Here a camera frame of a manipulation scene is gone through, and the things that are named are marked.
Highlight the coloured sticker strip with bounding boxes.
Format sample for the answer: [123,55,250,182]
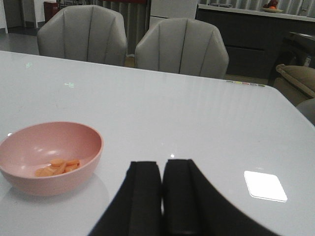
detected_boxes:
[226,80,266,87]

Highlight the left grey upholstered chair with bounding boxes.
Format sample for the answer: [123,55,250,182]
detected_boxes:
[37,5,127,66]

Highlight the pink plastic bowl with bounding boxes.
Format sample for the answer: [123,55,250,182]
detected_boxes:
[0,121,103,196]

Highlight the dark counter with white top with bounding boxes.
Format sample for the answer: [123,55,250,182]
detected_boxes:
[196,4,315,79]

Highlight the orange ham slices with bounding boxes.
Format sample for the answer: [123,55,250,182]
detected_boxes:
[34,158,80,177]

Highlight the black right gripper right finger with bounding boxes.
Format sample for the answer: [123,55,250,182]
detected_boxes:
[162,159,275,236]

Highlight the right grey upholstered chair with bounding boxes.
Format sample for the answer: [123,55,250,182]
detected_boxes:
[135,18,229,79]

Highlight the grey upholstered chair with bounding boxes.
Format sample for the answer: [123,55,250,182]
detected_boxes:
[135,18,229,79]
[37,5,127,66]

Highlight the fruit plate on counter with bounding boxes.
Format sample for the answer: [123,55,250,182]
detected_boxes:
[261,0,283,13]

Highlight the red trash bin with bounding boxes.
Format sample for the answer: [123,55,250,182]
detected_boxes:
[43,1,60,22]

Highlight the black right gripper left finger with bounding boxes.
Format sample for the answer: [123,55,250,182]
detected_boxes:
[89,161,162,236]

